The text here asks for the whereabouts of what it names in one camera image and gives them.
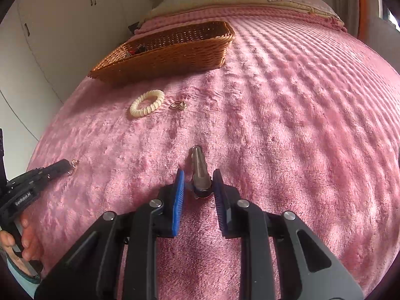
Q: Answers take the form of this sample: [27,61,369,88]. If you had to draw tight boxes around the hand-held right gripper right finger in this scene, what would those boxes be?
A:
[212,169,365,300]

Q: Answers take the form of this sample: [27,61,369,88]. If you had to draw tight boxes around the grey and orange curtain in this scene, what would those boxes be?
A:
[331,0,368,40]

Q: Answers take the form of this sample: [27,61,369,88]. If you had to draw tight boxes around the translucent wavy hair clip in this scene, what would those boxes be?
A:
[190,145,215,199]

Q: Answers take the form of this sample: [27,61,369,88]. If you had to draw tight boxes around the white wardrobe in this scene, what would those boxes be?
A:
[0,0,151,151]

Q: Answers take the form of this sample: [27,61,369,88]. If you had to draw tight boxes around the bright window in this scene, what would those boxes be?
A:
[378,0,400,32]

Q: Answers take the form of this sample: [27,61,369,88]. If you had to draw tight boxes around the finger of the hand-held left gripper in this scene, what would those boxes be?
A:
[0,128,6,190]
[31,159,71,182]

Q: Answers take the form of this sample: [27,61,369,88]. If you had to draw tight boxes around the cream spiral hair tie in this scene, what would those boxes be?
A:
[129,89,166,118]

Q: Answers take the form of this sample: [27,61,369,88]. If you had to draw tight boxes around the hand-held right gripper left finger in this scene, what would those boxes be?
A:
[34,168,186,300]

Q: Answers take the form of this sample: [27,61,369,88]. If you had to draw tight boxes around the person's left forearm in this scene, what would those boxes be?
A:
[4,256,42,290]

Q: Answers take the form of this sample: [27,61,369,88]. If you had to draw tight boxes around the brown wicker basket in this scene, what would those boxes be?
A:
[88,21,236,83]

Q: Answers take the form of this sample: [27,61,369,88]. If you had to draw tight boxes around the person's left hand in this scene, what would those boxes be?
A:
[0,218,43,261]

